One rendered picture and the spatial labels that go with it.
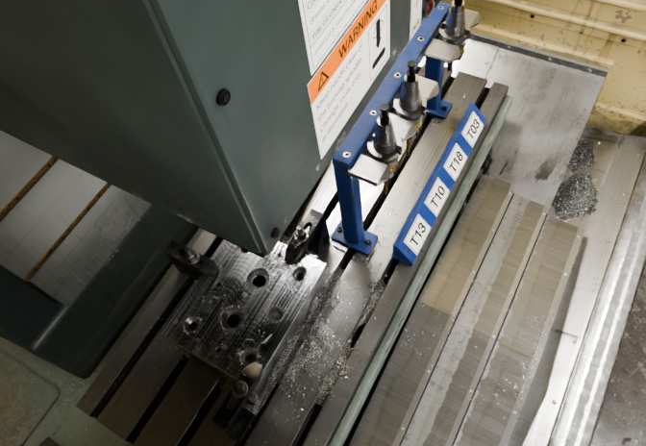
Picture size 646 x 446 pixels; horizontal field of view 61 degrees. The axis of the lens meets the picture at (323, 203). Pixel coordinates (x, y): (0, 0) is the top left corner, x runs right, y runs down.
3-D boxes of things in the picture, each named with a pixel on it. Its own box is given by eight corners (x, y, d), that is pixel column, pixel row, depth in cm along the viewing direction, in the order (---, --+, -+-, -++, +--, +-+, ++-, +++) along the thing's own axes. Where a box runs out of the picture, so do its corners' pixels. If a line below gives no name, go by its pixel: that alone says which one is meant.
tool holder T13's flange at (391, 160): (378, 135, 104) (378, 126, 102) (407, 145, 102) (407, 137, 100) (362, 159, 102) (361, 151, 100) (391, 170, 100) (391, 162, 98)
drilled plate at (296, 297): (329, 273, 119) (327, 263, 115) (259, 394, 107) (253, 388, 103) (243, 233, 127) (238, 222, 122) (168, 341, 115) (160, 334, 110)
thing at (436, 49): (464, 49, 113) (464, 46, 112) (454, 65, 111) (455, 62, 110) (433, 39, 115) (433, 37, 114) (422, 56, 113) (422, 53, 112)
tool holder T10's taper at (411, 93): (408, 90, 106) (409, 64, 100) (426, 100, 104) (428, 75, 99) (393, 104, 105) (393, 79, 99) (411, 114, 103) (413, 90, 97)
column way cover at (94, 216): (191, 161, 144) (104, -1, 100) (69, 314, 125) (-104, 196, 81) (177, 155, 146) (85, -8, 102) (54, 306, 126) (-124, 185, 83)
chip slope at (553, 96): (581, 130, 170) (608, 69, 148) (501, 322, 142) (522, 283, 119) (333, 51, 200) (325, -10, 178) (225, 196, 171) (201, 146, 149)
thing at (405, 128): (420, 124, 104) (420, 122, 103) (409, 144, 102) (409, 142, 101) (386, 112, 106) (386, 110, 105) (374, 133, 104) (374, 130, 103)
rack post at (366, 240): (378, 237, 127) (375, 163, 101) (368, 256, 124) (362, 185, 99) (340, 221, 130) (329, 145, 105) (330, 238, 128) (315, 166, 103)
